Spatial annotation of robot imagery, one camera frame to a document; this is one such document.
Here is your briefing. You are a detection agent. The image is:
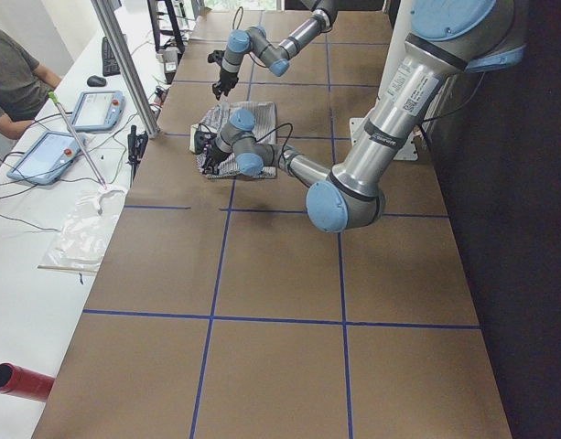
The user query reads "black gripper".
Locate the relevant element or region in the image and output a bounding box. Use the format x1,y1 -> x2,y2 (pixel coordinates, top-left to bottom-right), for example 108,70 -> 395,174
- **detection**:
202,144 -> 227,176
211,69 -> 239,98

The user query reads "striped polo shirt white collar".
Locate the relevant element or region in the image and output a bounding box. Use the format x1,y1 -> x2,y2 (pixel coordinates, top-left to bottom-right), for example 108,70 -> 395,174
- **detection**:
189,101 -> 276,179

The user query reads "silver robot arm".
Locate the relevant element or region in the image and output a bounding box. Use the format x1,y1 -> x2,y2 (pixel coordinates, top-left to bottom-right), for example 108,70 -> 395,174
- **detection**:
195,1 -> 528,233
208,0 -> 339,100

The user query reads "black keyboard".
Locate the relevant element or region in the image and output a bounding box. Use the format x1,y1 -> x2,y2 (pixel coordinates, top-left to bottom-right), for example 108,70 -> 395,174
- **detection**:
101,37 -> 121,77

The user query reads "far blue teach pendant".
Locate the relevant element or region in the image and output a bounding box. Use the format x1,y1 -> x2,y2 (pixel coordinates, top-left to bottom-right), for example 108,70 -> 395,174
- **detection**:
70,91 -> 124,133

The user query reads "blue teach pendant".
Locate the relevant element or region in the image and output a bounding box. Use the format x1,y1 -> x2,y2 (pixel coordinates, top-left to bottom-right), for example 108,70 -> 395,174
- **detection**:
6,131 -> 81,186
70,91 -> 124,133

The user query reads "black computer mouse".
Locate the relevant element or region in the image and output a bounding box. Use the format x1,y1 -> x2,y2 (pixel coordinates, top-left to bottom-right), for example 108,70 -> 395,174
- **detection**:
87,75 -> 107,88

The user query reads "clear plastic bag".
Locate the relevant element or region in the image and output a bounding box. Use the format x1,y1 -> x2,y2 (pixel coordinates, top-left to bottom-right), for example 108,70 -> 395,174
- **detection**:
38,184 -> 127,274

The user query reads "near blue teach pendant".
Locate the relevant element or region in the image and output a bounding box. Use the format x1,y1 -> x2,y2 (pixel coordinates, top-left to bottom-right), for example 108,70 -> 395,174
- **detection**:
6,131 -> 81,186

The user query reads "metal rod green tip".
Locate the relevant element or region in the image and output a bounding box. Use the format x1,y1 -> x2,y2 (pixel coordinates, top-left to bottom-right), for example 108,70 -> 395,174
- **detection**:
49,91 -> 107,189

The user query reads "seated person grey shirt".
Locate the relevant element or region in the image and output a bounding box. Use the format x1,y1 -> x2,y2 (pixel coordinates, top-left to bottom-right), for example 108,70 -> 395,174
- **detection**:
0,29 -> 61,140

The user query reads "red cylinder tube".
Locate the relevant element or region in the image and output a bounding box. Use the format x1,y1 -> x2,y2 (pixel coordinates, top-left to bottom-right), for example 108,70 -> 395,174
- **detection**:
0,363 -> 55,402

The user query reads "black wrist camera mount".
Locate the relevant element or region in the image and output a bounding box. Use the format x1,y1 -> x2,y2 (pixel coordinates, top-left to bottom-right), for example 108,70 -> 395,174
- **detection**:
189,130 -> 217,155
208,50 -> 225,66

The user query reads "left black braided cable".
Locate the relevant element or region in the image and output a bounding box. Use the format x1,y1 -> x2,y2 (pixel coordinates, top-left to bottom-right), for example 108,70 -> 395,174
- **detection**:
197,122 -> 296,175

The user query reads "aluminium frame post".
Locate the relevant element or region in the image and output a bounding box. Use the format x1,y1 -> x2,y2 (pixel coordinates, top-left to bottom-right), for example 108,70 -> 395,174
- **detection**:
91,0 -> 159,139

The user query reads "white pedestal column with base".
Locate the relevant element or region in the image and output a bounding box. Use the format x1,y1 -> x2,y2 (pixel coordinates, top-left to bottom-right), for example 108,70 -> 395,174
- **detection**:
350,0 -> 418,162

